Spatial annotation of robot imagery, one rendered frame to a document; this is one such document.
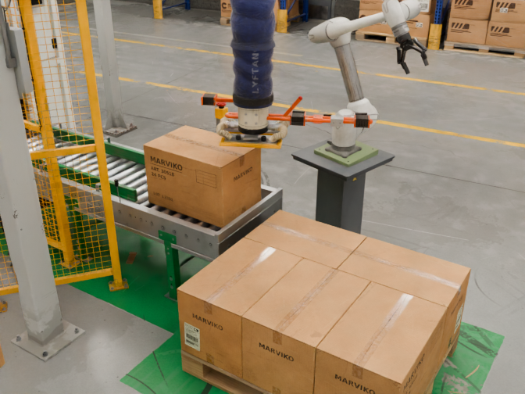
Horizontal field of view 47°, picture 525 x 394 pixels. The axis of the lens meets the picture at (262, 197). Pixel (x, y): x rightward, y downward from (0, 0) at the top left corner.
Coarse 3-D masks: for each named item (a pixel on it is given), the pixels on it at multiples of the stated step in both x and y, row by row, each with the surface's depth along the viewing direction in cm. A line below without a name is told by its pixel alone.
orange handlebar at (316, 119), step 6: (228, 114) 336; (234, 114) 338; (270, 114) 336; (276, 114) 336; (282, 114) 336; (288, 120) 332; (306, 120) 331; (312, 120) 330; (318, 120) 330; (324, 120) 330; (348, 120) 328; (372, 120) 329
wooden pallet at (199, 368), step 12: (456, 336) 336; (192, 360) 321; (204, 360) 315; (444, 360) 321; (192, 372) 325; (204, 372) 321; (216, 372) 325; (228, 372) 308; (216, 384) 317; (228, 384) 317; (240, 384) 317; (252, 384) 301; (432, 384) 308
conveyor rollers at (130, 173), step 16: (64, 144) 476; (64, 160) 446; (80, 160) 447; (96, 160) 448; (112, 160) 449; (128, 160) 450; (112, 176) 428; (128, 176) 429; (144, 176) 429; (144, 192) 406; (160, 208) 381; (208, 224) 366
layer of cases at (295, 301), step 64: (256, 256) 330; (320, 256) 330; (384, 256) 330; (192, 320) 307; (256, 320) 282; (320, 320) 282; (384, 320) 282; (448, 320) 303; (256, 384) 299; (320, 384) 273; (384, 384) 252
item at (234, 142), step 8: (240, 136) 332; (264, 136) 331; (224, 144) 331; (232, 144) 330; (240, 144) 330; (248, 144) 329; (256, 144) 329; (264, 144) 329; (272, 144) 329; (280, 144) 330
